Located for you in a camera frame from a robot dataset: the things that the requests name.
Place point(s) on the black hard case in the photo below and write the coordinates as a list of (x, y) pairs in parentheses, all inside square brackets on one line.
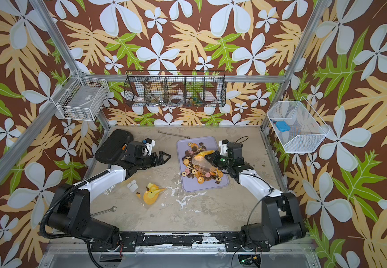
[(111, 151)]

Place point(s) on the small metal wrench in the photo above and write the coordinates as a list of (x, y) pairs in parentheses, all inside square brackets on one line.
[(112, 209)]

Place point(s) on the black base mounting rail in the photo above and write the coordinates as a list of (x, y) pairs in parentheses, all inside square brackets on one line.
[(133, 241)]

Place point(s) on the white wire basket left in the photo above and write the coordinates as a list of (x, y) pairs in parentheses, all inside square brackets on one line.
[(81, 97)]

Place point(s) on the black wire basket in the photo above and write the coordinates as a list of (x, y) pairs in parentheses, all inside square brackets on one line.
[(176, 88)]

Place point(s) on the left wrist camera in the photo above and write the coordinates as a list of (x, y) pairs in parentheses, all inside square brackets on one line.
[(149, 144)]

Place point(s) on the ziploc bag with yellow toy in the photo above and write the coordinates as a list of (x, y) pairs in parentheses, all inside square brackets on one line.
[(201, 161)]

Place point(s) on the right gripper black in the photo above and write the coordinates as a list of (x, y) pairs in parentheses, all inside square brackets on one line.
[(216, 156)]

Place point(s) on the pile of poured cookies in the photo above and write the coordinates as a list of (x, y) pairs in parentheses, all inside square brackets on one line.
[(190, 172)]

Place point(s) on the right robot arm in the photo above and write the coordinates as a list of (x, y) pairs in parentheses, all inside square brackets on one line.
[(281, 219)]

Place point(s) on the white mesh basket right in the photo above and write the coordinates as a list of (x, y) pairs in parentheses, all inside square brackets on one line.
[(307, 128)]

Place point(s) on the ziploc bag with yellow cookies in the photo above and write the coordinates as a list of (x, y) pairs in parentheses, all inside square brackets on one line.
[(131, 184)]

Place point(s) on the blue object in basket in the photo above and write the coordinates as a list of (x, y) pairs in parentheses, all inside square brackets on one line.
[(282, 126)]

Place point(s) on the ziploc bag with brown items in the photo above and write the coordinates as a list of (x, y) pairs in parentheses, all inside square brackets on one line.
[(151, 194)]

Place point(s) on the metal rod tool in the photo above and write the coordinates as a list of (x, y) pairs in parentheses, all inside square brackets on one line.
[(171, 134)]

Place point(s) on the lavender plastic tray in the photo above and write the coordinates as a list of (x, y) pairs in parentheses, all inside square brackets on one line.
[(191, 185)]

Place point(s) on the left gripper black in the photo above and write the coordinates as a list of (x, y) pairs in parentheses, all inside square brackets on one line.
[(161, 161)]

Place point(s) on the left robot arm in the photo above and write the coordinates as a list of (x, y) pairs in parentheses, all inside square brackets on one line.
[(69, 213)]

